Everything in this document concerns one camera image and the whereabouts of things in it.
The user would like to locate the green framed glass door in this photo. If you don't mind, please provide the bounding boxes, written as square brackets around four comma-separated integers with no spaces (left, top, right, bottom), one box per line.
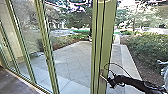
[98,0,168,94]

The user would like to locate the green hedge shrubs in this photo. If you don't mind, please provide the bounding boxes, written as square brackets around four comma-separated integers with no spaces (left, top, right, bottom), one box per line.
[123,31,168,69]

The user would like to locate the low planted shrub bed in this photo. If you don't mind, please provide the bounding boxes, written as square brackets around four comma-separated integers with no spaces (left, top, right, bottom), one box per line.
[37,30,92,52]

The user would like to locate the green framed glass wall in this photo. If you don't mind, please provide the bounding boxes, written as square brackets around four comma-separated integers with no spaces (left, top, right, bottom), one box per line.
[0,0,104,94]

